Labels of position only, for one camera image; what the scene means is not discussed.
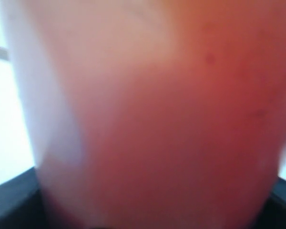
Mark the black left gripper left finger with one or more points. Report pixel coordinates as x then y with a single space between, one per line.
21 205

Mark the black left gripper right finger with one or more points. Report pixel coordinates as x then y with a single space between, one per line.
273 215

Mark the red sauce squeeze bottle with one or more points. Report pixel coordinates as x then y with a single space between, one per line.
151 114

